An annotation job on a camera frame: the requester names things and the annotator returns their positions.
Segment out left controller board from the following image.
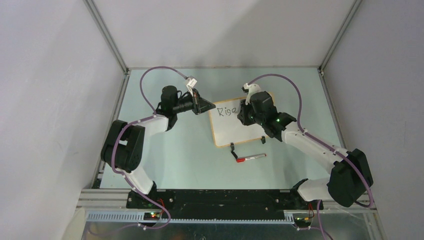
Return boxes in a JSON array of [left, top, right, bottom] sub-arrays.
[[143, 211, 162, 221]]

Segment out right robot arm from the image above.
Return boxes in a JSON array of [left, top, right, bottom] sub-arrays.
[[237, 91, 374, 209]]

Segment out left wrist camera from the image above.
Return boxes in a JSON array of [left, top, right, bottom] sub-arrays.
[[184, 76, 198, 96]]

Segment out red whiteboard marker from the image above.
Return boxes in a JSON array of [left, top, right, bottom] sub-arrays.
[[236, 153, 267, 163]]

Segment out black marker cap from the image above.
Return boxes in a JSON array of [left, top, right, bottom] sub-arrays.
[[231, 150, 238, 160]]

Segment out yellow framed whiteboard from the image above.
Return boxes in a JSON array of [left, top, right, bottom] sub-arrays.
[[208, 97, 267, 148]]

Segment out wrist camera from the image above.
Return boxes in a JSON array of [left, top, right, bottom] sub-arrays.
[[242, 83, 262, 106], [184, 76, 198, 96]]

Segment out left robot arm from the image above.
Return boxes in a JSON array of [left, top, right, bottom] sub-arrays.
[[100, 85, 216, 208]]

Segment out controller board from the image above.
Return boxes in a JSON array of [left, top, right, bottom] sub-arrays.
[[143, 211, 162, 221], [294, 216, 314, 229]]

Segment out right controller board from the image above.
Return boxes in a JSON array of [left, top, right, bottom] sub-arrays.
[[294, 216, 314, 229]]

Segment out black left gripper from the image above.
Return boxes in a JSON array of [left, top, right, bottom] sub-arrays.
[[172, 89, 215, 116]]

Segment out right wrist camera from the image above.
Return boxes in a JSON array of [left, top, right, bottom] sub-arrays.
[[242, 83, 262, 106]]

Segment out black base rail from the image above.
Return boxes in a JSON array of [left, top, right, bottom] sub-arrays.
[[126, 189, 323, 221]]

